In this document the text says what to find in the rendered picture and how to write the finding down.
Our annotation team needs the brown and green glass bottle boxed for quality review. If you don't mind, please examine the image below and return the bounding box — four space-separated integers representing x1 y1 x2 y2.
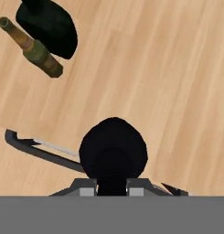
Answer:
0 16 64 79

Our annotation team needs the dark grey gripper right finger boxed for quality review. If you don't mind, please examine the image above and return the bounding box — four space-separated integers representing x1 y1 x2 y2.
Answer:
125 177 175 197

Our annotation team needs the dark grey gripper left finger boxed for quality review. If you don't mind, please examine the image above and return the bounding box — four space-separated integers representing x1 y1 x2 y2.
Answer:
48 177 98 197

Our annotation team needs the dark green bottle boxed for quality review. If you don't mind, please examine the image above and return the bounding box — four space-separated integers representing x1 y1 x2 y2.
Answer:
15 0 79 60

